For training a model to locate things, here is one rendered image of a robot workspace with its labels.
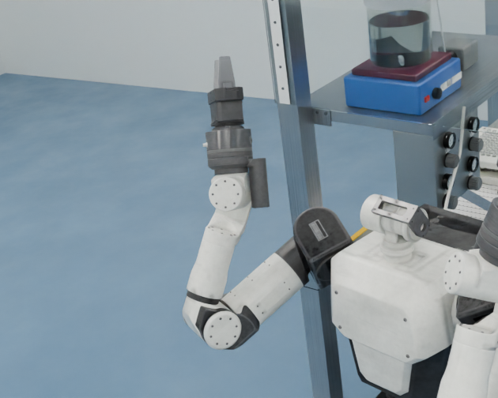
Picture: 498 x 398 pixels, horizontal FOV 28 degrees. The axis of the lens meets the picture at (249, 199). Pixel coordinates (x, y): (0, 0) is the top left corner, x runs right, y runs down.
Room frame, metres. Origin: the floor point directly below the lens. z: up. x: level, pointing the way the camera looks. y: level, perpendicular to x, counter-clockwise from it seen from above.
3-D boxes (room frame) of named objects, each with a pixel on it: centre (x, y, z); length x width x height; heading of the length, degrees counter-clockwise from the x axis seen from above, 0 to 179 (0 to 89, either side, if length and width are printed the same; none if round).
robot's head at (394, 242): (1.61, -0.25, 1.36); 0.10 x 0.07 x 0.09; 40
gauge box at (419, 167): (2.12, -0.45, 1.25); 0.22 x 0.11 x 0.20; 139
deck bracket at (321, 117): (2.20, -0.20, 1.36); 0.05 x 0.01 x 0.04; 49
